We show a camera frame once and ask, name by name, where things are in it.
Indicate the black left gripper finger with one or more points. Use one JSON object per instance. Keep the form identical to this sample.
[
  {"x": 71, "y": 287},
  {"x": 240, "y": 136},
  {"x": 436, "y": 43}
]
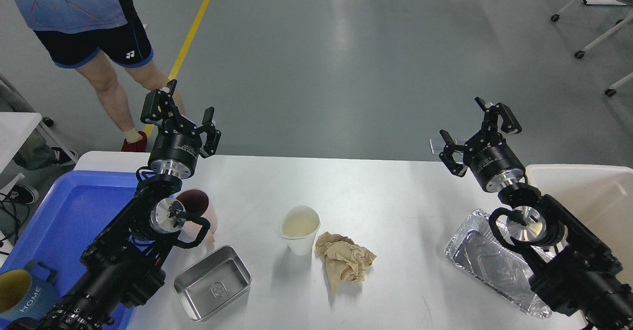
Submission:
[
  {"x": 213, "y": 135},
  {"x": 159, "y": 105}
]

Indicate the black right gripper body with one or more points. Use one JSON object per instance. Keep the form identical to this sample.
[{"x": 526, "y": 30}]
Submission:
[{"x": 495, "y": 167}]

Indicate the clear floor plate left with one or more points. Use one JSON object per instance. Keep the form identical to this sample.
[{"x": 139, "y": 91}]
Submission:
[{"x": 437, "y": 145}]

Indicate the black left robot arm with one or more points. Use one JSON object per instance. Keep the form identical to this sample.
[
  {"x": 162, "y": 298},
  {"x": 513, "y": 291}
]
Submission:
[{"x": 124, "y": 261}]

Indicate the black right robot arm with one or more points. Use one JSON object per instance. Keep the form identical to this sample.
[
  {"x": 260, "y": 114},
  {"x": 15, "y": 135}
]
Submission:
[{"x": 572, "y": 269}]

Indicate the aluminium foil tray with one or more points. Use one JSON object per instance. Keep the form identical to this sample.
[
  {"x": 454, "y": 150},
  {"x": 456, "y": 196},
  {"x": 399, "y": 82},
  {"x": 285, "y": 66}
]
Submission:
[{"x": 475, "y": 250}]

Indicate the white paper cup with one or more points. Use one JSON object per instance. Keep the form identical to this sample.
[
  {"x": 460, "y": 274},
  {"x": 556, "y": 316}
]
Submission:
[{"x": 299, "y": 228}]

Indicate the person in blue shirt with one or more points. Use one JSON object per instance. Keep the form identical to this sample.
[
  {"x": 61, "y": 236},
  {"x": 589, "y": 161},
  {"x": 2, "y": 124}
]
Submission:
[{"x": 90, "y": 36}]

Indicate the beige plastic bin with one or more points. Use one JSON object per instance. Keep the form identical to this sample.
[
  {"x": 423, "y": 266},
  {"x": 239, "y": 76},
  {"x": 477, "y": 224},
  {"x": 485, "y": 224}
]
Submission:
[{"x": 599, "y": 196}]

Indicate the blue plastic tray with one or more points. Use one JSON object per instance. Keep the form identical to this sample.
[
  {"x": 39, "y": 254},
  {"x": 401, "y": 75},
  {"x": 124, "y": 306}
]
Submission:
[{"x": 77, "y": 207}]

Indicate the black sneaker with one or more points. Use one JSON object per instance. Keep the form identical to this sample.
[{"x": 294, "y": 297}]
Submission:
[{"x": 23, "y": 194}]

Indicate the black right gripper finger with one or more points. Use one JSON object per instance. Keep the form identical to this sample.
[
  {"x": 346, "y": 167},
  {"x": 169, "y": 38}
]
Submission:
[
  {"x": 498, "y": 119},
  {"x": 446, "y": 156}
]

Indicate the white side table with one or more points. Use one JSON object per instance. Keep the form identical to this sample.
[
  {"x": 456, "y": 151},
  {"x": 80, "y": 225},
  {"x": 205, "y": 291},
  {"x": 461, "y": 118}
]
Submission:
[{"x": 14, "y": 131}]

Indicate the dark teal HOME mug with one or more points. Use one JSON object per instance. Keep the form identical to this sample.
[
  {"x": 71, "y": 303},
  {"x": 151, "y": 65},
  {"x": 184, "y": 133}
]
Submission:
[{"x": 28, "y": 292}]

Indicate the crumpled brown paper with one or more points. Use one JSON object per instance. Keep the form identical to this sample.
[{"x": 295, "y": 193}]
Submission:
[{"x": 344, "y": 260}]

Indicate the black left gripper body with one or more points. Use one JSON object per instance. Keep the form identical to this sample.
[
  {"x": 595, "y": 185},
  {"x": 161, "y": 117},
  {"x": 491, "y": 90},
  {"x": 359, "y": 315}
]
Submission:
[{"x": 176, "y": 149}]

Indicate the stainless steel rectangular tray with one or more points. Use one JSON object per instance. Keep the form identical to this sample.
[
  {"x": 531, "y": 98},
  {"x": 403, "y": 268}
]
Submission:
[{"x": 212, "y": 284}]

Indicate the pink plastic mug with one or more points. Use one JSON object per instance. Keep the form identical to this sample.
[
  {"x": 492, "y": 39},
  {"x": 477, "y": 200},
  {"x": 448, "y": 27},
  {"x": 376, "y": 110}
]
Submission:
[{"x": 197, "y": 202}]

